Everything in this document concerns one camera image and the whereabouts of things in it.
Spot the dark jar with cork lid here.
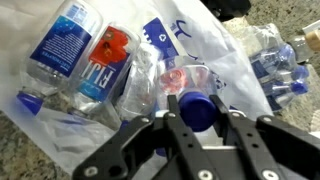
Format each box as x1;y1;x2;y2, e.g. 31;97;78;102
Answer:
287;29;320;64

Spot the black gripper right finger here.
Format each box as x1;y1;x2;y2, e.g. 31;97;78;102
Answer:
209;94;320;180

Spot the clear plastic bag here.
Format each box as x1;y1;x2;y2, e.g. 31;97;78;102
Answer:
0;0;274;176

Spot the shrink-wrapped water bottle pack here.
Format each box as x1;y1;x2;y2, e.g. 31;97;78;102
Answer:
248;24;311;113

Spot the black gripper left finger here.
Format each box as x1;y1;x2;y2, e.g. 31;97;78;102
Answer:
72;94;216;180

